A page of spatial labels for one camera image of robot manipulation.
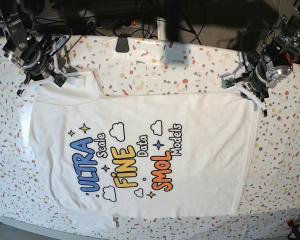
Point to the white printed T-shirt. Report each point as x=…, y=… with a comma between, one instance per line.
x=142, y=156

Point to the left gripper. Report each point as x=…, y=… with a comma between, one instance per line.
x=257, y=87

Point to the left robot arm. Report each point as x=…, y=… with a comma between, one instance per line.
x=280, y=54

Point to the black table clamp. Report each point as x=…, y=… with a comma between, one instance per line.
x=122, y=45

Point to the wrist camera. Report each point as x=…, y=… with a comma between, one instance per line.
x=228, y=82
x=60, y=79

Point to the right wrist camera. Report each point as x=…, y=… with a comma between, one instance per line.
x=60, y=79

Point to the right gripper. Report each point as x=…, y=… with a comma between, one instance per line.
x=39, y=67

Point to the white metal post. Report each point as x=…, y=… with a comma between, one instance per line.
x=161, y=28

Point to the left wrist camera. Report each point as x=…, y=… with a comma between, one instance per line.
x=228, y=82

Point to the red clamp bottom right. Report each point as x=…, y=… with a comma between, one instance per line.
x=295, y=233

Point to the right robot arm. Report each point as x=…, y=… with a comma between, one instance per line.
x=18, y=21

